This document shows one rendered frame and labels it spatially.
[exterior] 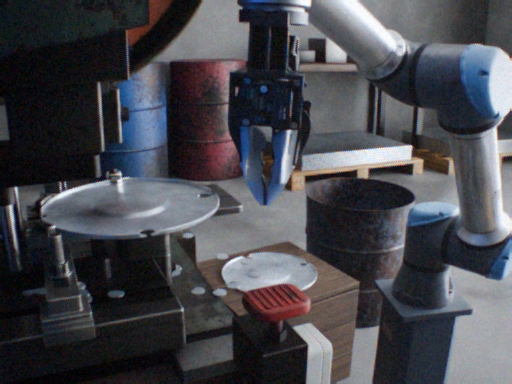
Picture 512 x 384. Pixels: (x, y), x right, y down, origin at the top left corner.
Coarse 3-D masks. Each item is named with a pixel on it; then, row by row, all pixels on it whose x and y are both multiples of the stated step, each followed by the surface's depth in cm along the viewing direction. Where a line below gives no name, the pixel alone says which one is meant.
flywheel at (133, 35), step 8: (152, 0) 105; (160, 0) 106; (168, 0) 106; (152, 8) 106; (160, 8) 106; (152, 16) 106; (160, 16) 107; (152, 24) 107; (128, 32) 105; (136, 32) 106; (144, 32) 106; (128, 40) 105; (136, 40) 106
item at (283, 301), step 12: (264, 288) 60; (276, 288) 59; (288, 288) 60; (252, 300) 57; (264, 300) 57; (276, 300) 57; (288, 300) 57; (300, 300) 57; (252, 312) 55; (264, 312) 54; (276, 312) 55; (288, 312) 55; (300, 312) 56; (276, 324) 58
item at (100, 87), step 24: (24, 96) 64; (48, 96) 65; (72, 96) 67; (96, 96) 68; (24, 120) 65; (48, 120) 66; (72, 120) 67; (96, 120) 69; (120, 120) 73; (24, 144) 66; (48, 144) 67; (72, 144) 68; (96, 144) 70
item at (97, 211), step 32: (64, 192) 87; (96, 192) 89; (128, 192) 86; (160, 192) 88; (192, 192) 88; (64, 224) 73; (96, 224) 73; (128, 224) 73; (160, 224) 74; (192, 224) 73
